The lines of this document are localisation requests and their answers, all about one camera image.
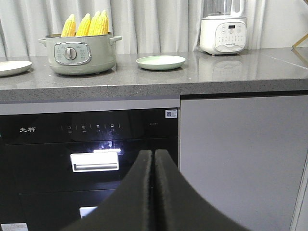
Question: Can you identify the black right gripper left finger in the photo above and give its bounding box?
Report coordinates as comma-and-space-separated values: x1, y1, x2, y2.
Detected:
62, 150, 153, 231

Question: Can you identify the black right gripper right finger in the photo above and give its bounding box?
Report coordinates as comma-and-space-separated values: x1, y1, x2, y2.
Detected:
154, 149, 248, 231

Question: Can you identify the orange yellow corn cob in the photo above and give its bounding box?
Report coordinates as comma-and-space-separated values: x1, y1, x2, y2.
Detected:
96, 10, 109, 35

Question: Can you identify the bright yellow corn cob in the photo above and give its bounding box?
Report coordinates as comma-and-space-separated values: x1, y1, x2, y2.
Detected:
75, 13, 91, 37

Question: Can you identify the pale yellow corn cob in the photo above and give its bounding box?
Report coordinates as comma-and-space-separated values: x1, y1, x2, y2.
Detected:
61, 14, 76, 37

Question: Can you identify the yellow corn cob white tip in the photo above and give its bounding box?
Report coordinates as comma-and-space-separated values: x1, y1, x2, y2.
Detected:
88, 11, 101, 36

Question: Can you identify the black drawer disinfection cabinet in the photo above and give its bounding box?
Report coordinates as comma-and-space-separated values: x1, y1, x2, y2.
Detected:
0, 99, 180, 231

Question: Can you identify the grey right cabinet door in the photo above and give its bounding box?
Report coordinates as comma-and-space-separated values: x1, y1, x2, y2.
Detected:
180, 96, 308, 231

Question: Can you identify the green round plate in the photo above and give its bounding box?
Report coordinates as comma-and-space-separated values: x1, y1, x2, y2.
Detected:
136, 55, 186, 70

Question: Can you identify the green electric cooking pot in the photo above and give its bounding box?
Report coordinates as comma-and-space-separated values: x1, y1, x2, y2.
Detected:
38, 32, 122, 75

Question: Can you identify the white soy milk blender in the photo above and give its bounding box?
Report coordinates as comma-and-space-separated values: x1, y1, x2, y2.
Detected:
199, 0, 247, 55

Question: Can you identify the white pleated curtain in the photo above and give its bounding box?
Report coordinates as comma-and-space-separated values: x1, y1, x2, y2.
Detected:
0, 0, 308, 58

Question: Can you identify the beige round plate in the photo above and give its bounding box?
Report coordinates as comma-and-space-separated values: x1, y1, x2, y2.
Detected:
0, 61, 32, 77

